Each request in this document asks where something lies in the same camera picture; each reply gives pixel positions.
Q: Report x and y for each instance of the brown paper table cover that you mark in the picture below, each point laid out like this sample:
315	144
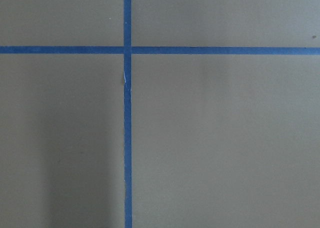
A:
219	140

